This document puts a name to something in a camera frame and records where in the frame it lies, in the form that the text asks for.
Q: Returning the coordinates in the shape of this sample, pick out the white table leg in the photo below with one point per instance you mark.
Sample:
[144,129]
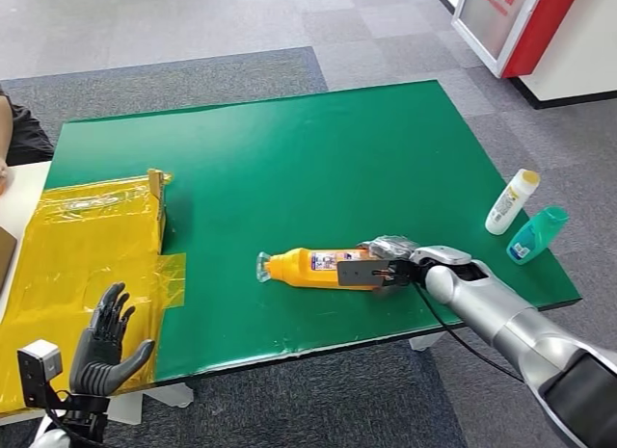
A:
[427,341]
[158,400]

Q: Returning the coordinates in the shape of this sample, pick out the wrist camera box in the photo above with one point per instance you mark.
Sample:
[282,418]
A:
[359,274]
[38,371]

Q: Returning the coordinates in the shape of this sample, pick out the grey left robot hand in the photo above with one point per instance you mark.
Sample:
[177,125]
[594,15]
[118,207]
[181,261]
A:
[99,352]

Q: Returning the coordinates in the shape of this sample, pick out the brown cardboard sheet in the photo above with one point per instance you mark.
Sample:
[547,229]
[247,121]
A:
[5,257]

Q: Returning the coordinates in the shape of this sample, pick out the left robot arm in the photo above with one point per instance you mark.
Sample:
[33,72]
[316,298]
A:
[79,419]

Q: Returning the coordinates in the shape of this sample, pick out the white bottle with yellow cap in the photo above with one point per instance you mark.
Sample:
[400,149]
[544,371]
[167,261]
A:
[510,204]

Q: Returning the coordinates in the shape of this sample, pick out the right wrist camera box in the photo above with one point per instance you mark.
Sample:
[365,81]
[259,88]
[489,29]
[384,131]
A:
[359,274]

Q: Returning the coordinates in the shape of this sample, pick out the yellow film wrapped cardboard box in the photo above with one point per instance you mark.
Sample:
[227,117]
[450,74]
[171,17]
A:
[81,253]

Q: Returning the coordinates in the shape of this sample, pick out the orange plastic bottle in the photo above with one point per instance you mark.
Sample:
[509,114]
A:
[299,268]

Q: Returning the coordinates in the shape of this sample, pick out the green table mat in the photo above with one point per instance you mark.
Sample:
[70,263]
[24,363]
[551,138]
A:
[299,177]

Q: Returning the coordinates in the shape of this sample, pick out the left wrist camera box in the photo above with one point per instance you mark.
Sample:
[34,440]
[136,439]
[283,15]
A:
[38,371]

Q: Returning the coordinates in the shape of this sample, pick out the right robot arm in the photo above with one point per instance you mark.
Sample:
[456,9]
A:
[510,317]

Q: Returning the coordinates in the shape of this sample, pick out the person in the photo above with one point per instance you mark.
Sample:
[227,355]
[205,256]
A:
[24,135]

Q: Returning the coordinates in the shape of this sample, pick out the red and white sign cabinet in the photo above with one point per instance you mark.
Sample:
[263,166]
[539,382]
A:
[513,24]

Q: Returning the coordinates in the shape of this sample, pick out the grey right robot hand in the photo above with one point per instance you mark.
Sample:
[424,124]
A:
[393,248]

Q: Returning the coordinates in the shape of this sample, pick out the teal plastic bottle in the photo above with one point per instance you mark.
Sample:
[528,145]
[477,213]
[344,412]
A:
[536,236]

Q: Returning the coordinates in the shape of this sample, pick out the white counter with black base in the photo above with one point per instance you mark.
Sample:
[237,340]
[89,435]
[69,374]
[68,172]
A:
[573,56]

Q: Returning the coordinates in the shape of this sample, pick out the white side table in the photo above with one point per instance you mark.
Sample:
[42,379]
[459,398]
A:
[19,202]

